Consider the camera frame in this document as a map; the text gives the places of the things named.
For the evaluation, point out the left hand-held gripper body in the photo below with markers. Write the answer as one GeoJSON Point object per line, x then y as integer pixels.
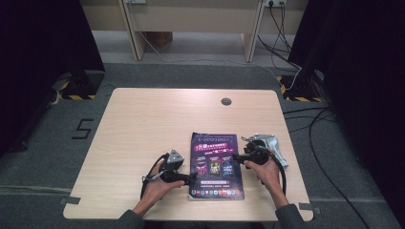
{"type": "Point", "coordinates": [172, 168]}

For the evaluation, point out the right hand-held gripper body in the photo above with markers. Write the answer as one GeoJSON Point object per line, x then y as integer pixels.
{"type": "Point", "coordinates": [258, 149]}

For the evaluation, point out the illustrated magazine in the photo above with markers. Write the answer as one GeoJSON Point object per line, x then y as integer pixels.
{"type": "Point", "coordinates": [216, 165]}

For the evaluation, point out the light blue cloth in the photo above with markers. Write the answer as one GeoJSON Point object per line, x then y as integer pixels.
{"type": "Point", "coordinates": [281, 156]}

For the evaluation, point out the person's left hand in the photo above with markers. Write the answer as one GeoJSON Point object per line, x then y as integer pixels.
{"type": "Point", "coordinates": [156, 191]}

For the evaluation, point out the person's right hand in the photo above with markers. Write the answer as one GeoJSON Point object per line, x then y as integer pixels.
{"type": "Point", "coordinates": [267, 178]}

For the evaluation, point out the black stand base striped tape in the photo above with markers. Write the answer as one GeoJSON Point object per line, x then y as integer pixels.
{"type": "Point", "coordinates": [81, 86]}
{"type": "Point", "coordinates": [301, 89]}

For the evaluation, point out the grey tape piece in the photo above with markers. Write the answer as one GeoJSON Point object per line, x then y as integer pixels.
{"type": "Point", "coordinates": [309, 208]}
{"type": "Point", "coordinates": [70, 200]}

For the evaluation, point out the black tape numeral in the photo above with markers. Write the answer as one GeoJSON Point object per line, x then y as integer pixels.
{"type": "Point", "coordinates": [83, 129]}

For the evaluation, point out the black curtain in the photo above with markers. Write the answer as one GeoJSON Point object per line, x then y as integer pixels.
{"type": "Point", "coordinates": [366, 79]}
{"type": "Point", "coordinates": [38, 63]}

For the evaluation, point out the brown cardboard box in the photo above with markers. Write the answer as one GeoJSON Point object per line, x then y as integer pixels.
{"type": "Point", "coordinates": [159, 38]}

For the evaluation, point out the white wall socket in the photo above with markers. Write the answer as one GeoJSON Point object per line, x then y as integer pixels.
{"type": "Point", "coordinates": [275, 2]}

